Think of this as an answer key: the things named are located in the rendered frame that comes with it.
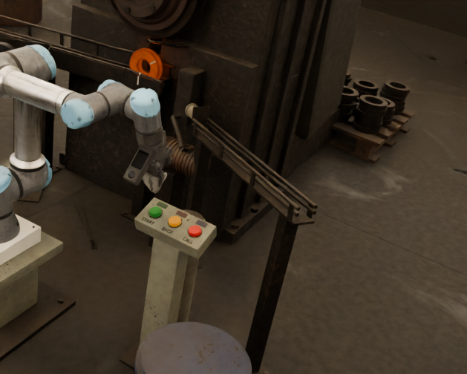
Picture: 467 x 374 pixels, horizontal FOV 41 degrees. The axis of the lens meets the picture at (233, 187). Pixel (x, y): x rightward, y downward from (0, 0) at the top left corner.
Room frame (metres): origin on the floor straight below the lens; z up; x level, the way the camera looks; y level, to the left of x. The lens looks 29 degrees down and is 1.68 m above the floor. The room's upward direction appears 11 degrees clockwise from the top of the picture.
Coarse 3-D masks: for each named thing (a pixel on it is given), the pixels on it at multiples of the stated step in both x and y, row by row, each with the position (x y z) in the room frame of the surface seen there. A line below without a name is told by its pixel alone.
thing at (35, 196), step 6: (6, 42) 2.63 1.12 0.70; (12, 42) 2.63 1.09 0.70; (18, 42) 2.64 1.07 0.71; (24, 42) 2.64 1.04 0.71; (30, 42) 2.65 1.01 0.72; (36, 42) 2.66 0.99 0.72; (48, 48) 2.61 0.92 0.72; (36, 192) 2.54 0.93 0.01; (24, 198) 2.47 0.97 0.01; (30, 198) 2.48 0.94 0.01; (36, 198) 2.49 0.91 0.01
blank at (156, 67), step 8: (144, 48) 2.59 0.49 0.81; (136, 56) 2.59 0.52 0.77; (144, 56) 2.57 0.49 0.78; (152, 56) 2.56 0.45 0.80; (136, 64) 2.59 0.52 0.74; (152, 64) 2.55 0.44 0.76; (160, 64) 2.56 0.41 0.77; (144, 72) 2.59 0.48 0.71; (152, 72) 2.55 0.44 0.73; (160, 72) 2.56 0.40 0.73
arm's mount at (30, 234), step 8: (16, 216) 1.83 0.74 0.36; (24, 224) 1.79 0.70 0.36; (32, 224) 1.80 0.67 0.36; (24, 232) 1.74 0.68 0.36; (32, 232) 1.75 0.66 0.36; (40, 232) 1.79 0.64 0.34; (16, 240) 1.69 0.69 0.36; (24, 240) 1.72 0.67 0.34; (32, 240) 1.75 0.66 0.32; (40, 240) 1.79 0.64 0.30; (0, 248) 1.64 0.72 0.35; (8, 248) 1.65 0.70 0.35; (16, 248) 1.69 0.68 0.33; (24, 248) 1.72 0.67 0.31; (0, 256) 1.62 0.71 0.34; (8, 256) 1.65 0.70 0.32; (0, 264) 1.62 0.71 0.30
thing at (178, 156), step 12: (168, 144) 2.31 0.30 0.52; (180, 156) 2.26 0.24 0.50; (192, 156) 2.26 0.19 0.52; (168, 168) 2.32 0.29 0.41; (180, 168) 2.25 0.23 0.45; (192, 168) 2.23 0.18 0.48; (168, 180) 2.28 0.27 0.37; (180, 180) 2.34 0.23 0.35; (168, 192) 2.28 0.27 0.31; (180, 192) 2.35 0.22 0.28
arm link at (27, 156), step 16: (32, 48) 1.80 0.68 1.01; (16, 64) 1.71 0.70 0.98; (32, 64) 1.75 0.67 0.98; (48, 64) 1.80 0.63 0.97; (16, 112) 1.78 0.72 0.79; (32, 112) 1.78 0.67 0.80; (16, 128) 1.79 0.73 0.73; (32, 128) 1.79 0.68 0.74; (16, 144) 1.79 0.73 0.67; (32, 144) 1.79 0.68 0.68; (16, 160) 1.79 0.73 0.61; (32, 160) 1.80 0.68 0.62; (32, 176) 1.79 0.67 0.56; (48, 176) 1.85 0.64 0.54; (32, 192) 1.80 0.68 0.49
